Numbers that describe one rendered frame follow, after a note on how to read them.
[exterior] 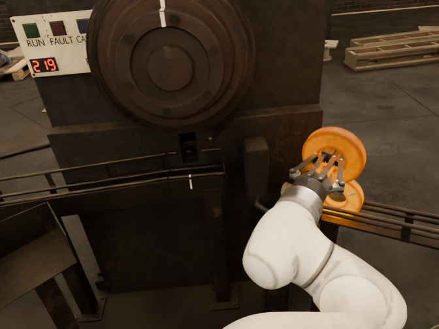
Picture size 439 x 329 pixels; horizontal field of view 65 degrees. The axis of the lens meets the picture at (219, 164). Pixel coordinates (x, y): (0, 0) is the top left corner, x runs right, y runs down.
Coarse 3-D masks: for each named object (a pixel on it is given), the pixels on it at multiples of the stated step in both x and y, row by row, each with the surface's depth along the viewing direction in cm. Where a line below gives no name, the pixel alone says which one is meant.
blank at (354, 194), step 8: (352, 184) 99; (344, 192) 101; (352, 192) 100; (360, 192) 99; (328, 200) 107; (352, 200) 101; (360, 200) 100; (344, 208) 104; (352, 208) 102; (360, 208) 101; (352, 216) 104
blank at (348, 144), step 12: (324, 132) 83; (336, 132) 82; (348, 132) 82; (312, 144) 86; (324, 144) 84; (336, 144) 83; (348, 144) 81; (360, 144) 81; (348, 156) 83; (360, 156) 81; (336, 168) 87; (348, 168) 85; (360, 168) 83; (348, 180) 86
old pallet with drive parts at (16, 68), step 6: (12, 60) 508; (18, 60) 497; (24, 60) 493; (6, 66) 474; (12, 66) 505; (18, 66) 469; (24, 66) 475; (0, 72) 456; (6, 72) 456; (12, 72) 457; (18, 72) 460; (24, 72) 484; (0, 78) 471; (18, 78) 462
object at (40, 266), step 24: (24, 216) 108; (48, 216) 113; (0, 240) 106; (24, 240) 111; (48, 240) 112; (0, 264) 107; (24, 264) 105; (48, 264) 104; (72, 264) 102; (0, 288) 99; (24, 288) 98; (48, 288) 109; (48, 312) 113
